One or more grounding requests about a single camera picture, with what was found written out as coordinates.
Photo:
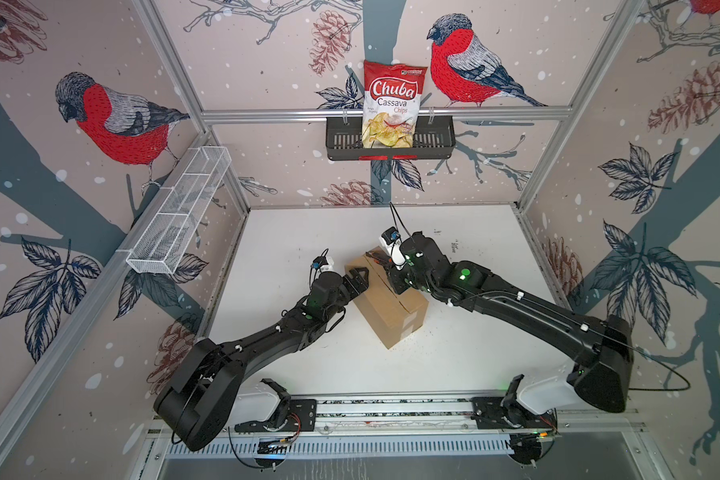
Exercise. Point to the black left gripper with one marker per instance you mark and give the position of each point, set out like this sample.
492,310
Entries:
361,284

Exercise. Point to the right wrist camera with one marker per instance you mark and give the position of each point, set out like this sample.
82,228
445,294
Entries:
390,241

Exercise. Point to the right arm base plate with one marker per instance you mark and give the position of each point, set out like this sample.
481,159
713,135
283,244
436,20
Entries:
493,413

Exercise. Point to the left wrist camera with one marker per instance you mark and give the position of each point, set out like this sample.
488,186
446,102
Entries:
323,262

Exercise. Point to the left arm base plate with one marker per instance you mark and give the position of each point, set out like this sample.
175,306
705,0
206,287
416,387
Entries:
288,417

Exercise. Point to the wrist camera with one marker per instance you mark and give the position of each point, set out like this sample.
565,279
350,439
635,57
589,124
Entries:
323,262
390,241

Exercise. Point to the white wire mesh shelf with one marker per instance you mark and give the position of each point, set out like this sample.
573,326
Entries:
166,239

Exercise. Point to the Chuba cassava chips bag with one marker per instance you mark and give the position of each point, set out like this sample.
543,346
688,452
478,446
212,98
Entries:
392,97

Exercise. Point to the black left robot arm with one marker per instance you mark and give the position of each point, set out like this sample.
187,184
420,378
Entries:
197,400

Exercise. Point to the black wire wall basket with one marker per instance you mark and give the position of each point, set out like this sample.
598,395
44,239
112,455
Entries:
431,137

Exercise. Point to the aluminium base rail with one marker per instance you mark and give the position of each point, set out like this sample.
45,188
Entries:
420,413

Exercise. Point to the brown cardboard express box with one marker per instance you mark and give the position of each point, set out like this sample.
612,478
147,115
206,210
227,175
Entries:
392,317

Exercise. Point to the red black utility knife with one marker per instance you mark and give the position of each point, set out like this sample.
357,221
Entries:
380,258

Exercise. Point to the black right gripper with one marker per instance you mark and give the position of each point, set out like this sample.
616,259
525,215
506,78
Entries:
393,281

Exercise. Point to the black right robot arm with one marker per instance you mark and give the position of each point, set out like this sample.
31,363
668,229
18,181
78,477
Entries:
599,352

